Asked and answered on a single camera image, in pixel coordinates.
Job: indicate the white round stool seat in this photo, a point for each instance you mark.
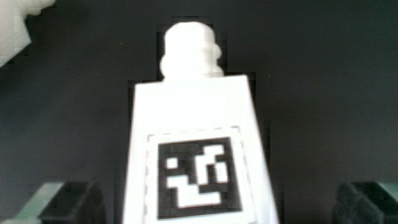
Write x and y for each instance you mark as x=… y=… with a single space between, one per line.
x=14 y=38

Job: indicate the white stool leg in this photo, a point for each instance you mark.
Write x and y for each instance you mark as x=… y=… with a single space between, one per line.
x=197 y=180

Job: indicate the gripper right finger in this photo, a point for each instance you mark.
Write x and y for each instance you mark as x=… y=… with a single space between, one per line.
x=366 y=203

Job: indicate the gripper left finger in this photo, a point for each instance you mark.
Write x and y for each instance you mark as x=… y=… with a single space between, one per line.
x=65 y=203

